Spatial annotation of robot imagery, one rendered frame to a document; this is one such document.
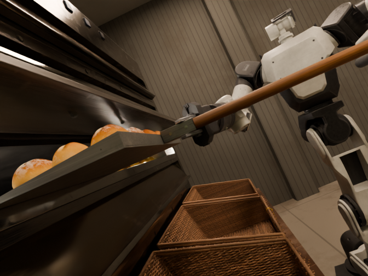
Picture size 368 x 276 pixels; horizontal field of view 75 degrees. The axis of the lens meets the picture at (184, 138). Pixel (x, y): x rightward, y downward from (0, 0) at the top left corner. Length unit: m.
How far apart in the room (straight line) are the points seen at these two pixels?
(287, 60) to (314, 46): 0.10
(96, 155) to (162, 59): 3.31
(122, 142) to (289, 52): 0.90
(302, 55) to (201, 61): 2.56
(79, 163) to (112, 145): 0.06
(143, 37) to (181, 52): 0.62
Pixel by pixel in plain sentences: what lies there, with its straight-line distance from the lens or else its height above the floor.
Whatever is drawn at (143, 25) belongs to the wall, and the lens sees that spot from 3.90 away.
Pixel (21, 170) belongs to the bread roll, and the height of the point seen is 1.22.
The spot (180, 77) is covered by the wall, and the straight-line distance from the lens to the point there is 3.52.
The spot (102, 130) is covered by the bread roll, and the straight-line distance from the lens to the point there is 0.41.
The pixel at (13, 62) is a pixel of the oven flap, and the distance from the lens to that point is 0.54.
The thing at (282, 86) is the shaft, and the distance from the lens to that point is 0.63.
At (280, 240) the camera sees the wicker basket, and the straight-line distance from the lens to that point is 0.95.
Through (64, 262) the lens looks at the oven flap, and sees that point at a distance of 0.66.
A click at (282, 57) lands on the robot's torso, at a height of 1.34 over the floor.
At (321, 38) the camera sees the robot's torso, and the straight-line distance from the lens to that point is 1.15.
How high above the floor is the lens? 1.13
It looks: 4 degrees up
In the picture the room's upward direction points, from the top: 24 degrees counter-clockwise
